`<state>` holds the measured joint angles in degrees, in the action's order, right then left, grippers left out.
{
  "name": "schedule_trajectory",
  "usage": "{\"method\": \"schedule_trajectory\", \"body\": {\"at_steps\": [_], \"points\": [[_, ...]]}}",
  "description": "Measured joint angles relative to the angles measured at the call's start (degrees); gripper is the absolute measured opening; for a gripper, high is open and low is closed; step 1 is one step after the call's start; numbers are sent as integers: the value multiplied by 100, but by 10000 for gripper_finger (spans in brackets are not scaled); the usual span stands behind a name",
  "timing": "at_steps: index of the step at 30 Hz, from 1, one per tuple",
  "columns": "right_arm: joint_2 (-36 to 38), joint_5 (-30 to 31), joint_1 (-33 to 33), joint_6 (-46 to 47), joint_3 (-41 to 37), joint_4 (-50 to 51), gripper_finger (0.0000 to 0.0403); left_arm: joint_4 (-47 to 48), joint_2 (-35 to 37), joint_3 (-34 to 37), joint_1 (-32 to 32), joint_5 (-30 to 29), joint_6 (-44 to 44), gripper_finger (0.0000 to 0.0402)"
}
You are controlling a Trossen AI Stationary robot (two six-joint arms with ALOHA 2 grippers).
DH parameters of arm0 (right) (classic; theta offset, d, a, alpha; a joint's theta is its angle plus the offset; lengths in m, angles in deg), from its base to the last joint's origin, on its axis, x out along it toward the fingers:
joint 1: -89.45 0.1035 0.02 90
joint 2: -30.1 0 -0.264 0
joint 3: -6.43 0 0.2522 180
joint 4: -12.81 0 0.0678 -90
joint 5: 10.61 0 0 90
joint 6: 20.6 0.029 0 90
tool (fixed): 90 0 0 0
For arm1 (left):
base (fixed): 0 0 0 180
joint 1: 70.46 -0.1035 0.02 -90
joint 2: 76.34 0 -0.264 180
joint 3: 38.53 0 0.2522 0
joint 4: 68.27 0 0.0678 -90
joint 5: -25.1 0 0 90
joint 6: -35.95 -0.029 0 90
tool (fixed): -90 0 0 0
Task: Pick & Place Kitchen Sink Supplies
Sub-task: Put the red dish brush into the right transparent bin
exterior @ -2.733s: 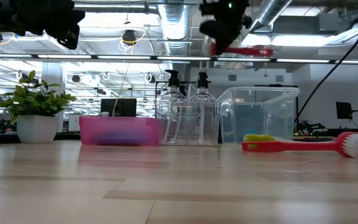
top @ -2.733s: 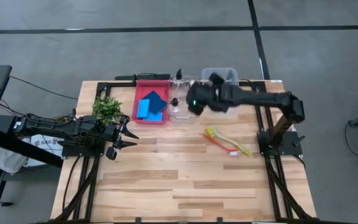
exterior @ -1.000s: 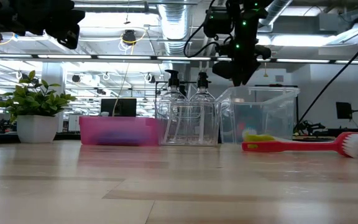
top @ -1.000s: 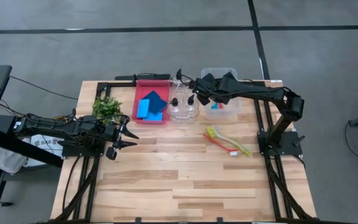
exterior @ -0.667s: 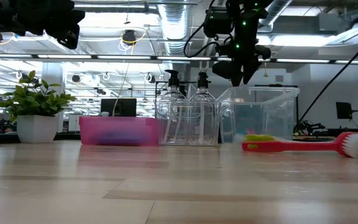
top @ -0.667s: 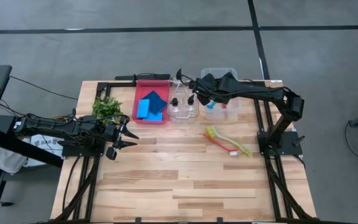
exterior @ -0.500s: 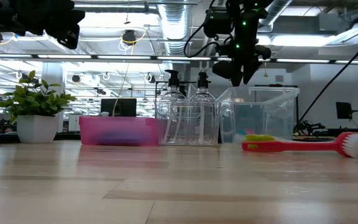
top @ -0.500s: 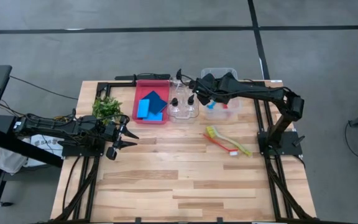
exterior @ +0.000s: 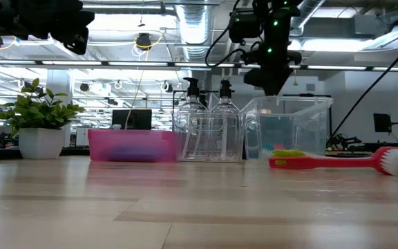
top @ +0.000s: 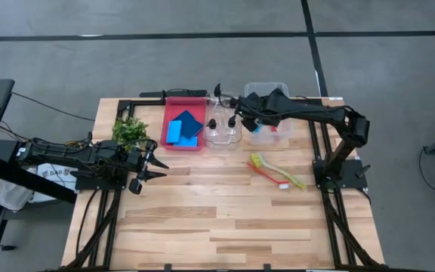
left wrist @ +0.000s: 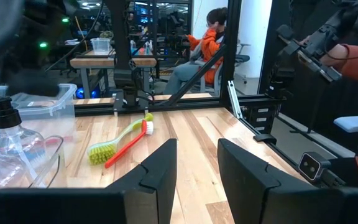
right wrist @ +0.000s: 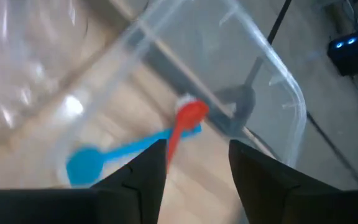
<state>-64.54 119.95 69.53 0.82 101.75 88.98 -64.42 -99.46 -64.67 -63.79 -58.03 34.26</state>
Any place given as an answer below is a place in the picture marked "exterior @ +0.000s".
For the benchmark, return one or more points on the pink translucent plastic bin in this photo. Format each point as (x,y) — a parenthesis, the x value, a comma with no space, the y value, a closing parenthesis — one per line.
(99,145)

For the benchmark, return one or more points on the small black monitor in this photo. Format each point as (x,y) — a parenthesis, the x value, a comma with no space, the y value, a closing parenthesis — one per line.
(382,122)

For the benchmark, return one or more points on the black desktop monitor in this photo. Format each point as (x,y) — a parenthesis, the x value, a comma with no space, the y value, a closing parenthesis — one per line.
(133,119)

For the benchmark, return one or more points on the grey wall vent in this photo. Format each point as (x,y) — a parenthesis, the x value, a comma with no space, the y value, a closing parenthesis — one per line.
(310,87)

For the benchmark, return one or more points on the red dish brush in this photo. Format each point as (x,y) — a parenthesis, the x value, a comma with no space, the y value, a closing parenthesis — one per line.
(279,146)
(323,162)

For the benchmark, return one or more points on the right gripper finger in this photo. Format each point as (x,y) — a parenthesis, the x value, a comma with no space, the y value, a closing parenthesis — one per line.
(277,79)
(259,79)

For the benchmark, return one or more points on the silver round ventilation duct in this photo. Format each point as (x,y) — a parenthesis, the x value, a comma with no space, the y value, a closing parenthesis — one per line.
(193,20)

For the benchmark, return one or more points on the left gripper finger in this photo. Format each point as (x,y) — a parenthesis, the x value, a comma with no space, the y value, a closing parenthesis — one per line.
(78,43)
(79,22)

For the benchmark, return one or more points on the yellow dish brush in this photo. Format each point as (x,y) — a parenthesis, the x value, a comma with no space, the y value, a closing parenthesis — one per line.
(289,153)

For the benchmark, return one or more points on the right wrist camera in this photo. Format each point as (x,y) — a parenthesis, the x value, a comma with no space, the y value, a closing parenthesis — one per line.
(245,26)

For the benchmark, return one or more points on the large clear plastic bin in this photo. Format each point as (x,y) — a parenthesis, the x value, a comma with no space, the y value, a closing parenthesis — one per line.
(306,124)

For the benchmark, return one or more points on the small clear plastic bin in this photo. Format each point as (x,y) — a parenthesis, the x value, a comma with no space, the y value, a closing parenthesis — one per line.
(209,145)

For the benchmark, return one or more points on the black background robot arm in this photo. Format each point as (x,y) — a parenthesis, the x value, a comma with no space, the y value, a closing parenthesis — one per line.
(344,140)

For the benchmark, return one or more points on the black ceiling camera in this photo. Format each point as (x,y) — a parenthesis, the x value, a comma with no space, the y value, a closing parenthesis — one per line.
(144,39)

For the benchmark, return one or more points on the green plant white pot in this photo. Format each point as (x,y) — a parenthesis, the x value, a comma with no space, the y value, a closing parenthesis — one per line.
(40,138)

